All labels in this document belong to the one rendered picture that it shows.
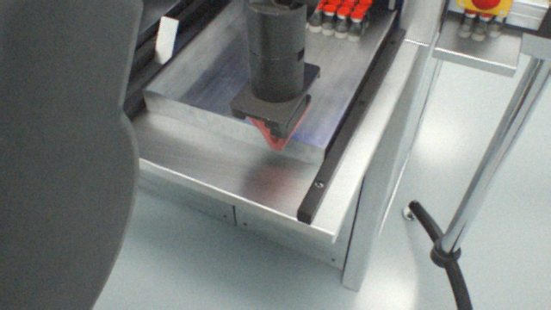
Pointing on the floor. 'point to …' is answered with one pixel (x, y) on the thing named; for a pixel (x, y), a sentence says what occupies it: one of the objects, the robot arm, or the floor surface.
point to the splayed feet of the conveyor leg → (416, 212)
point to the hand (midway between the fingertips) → (276, 143)
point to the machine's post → (391, 141)
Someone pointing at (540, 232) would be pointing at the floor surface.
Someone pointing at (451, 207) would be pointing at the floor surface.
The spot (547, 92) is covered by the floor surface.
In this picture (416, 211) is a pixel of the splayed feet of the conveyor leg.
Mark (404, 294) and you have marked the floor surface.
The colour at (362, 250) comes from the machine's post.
